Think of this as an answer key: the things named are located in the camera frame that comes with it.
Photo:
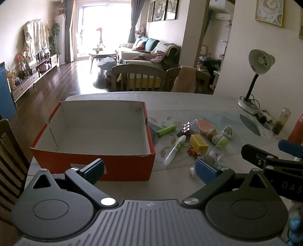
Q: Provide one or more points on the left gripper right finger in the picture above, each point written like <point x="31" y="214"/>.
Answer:
<point x="217" y="181"/>

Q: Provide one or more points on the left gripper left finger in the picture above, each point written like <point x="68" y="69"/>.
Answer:
<point x="82" y="181"/>

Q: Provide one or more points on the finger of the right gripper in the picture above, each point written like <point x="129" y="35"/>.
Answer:
<point x="261" y="159"/>
<point x="291" y="148"/>

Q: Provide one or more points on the red dragon keychain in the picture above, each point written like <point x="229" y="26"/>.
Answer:
<point x="192" y="148"/>

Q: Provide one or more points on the yellow toy block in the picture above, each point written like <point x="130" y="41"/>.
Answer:
<point x="198" y="144"/>

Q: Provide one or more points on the green-lidded label jar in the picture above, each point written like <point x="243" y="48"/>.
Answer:
<point x="217" y="138"/>

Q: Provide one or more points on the white green glue pen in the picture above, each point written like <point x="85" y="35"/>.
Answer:
<point x="171" y="155"/>

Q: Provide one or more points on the green highlighter marker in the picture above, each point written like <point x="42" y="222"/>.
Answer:
<point x="166" y="130"/>

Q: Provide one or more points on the small white robot toy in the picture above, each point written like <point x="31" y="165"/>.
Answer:
<point x="192" y="172"/>

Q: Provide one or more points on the red bottle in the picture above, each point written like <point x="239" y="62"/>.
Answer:
<point x="296" y="135"/>

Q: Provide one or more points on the small clear plastic bottle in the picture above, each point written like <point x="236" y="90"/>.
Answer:
<point x="214" y="155"/>

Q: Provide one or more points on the correction tape dispenser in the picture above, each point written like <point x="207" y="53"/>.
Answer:
<point x="228" y="132"/>

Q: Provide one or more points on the pink heart-shaped dish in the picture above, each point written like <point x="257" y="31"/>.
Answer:
<point x="204" y="126"/>

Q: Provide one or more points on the red cardboard box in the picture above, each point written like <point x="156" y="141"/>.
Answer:
<point x="81" y="131"/>

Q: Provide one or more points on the pink binder clips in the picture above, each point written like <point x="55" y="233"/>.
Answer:
<point x="186" y="128"/>

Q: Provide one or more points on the near wooden chair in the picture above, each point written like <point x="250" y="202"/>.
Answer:
<point x="14" y="171"/>

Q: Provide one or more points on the grey desk lamp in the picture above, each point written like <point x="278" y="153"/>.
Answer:
<point x="260" y="62"/>

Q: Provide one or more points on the chair with tan cloth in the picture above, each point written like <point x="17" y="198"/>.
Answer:
<point x="187" y="80"/>

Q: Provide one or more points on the blue cabinet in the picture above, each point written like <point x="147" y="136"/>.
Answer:
<point x="7" y="107"/>

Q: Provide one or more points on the dark wooden dining chair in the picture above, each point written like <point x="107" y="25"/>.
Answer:
<point x="133" y="77"/>

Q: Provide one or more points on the long wooden TV cabinet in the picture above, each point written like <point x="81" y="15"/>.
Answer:
<point x="36" y="72"/>

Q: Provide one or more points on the wooden coffee table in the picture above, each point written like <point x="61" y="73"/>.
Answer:
<point x="101" y="54"/>

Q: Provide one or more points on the beige sofa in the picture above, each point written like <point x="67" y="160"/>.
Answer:
<point x="149" y="52"/>

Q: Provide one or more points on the framed colourful wall picture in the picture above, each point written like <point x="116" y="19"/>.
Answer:
<point x="270" y="12"/>

